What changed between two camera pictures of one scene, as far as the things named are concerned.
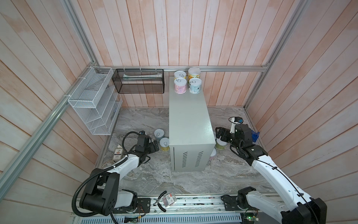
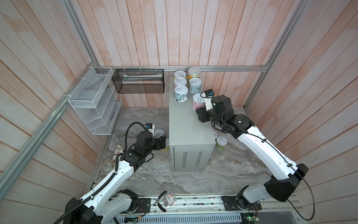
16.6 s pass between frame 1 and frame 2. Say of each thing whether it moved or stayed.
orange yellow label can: stayed
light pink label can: moved
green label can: stayed
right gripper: moved
